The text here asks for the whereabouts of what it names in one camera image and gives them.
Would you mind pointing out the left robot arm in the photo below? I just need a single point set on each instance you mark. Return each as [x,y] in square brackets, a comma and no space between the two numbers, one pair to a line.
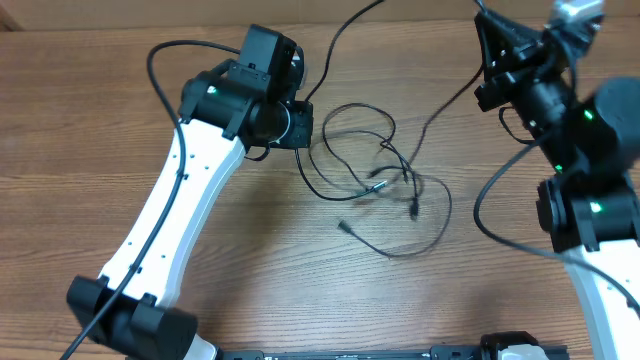
[249,100]

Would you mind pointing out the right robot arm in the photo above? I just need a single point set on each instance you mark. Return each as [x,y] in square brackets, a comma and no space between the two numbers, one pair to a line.
[588,207]

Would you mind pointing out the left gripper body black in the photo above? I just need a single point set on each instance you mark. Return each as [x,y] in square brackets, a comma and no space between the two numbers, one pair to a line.
[299,127]

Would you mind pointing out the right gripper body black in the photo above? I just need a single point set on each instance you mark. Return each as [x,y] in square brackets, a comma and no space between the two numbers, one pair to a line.
[539,83]

